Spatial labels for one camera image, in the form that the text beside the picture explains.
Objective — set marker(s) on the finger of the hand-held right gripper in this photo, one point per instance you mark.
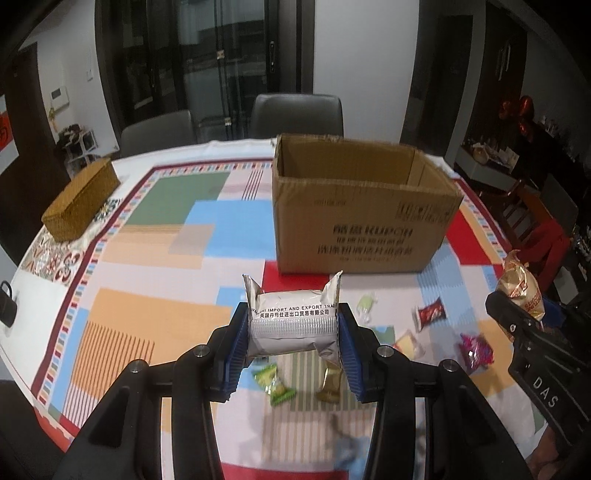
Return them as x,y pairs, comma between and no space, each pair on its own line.
508,316
575,314

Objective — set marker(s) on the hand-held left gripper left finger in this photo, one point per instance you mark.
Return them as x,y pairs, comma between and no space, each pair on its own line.
235,353

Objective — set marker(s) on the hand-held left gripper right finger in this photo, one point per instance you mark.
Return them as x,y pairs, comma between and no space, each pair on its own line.
353,364

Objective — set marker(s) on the gold candy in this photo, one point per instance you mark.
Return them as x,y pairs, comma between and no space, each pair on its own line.
330,385

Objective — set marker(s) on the gold snack packet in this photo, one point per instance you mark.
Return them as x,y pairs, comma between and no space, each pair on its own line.
521,286

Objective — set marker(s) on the pink snack packet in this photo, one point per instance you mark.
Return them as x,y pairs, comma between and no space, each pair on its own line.
475,350

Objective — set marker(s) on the yellow candy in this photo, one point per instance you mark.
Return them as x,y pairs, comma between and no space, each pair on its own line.
408,344

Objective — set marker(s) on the light green candy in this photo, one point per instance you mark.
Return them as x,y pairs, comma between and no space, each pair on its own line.
366,305

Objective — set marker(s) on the silver snack packet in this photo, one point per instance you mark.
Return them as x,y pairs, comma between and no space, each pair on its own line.
291,323

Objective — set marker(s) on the red candy packet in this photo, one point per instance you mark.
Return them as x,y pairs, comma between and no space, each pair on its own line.
431,314

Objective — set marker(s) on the brown cardboard box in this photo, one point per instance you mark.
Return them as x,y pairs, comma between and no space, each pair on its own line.
360,221

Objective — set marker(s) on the red cloth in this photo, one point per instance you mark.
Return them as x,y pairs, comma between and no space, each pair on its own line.
549,254

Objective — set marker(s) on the wooden chair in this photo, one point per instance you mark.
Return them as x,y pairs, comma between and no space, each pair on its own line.
531,207

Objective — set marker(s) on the grey dining chair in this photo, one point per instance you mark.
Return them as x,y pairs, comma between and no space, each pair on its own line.
157,131
561,203
23,434
295,115

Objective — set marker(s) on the colourful patchwork tablecloth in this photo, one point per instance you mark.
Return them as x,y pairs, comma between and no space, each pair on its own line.
152,258

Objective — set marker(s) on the white side table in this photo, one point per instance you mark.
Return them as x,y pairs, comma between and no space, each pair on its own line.
485,171

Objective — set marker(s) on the small woven bowl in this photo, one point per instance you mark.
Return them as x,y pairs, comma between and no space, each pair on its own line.
480,153

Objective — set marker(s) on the dark sideboard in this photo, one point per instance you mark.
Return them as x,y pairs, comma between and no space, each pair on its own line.
568,138

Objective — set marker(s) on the patterned floral table mat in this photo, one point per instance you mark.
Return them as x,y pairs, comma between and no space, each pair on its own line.
51,263

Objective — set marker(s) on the red foil balloons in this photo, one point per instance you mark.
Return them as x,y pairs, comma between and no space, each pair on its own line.
524,108

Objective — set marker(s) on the woven wicker basket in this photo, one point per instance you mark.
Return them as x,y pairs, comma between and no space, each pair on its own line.
78,203

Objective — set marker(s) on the black mug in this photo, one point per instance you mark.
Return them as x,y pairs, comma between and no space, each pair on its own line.
7,307

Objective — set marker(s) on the dark tall cabinet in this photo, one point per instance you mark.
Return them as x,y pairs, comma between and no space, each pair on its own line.
505,69

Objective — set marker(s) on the white shoe rack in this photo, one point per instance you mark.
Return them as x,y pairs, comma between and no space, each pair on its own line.
85,141

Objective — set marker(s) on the dark wooden door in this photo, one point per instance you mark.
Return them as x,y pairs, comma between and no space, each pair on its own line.
32,161

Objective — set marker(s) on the dark glass sliding door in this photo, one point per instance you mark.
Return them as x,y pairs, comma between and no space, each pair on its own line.
207,69

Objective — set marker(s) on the white intercom panel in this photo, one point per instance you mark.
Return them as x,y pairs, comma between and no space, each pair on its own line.
59,98

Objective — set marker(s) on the red and white door poster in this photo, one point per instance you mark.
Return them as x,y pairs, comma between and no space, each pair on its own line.
5,138

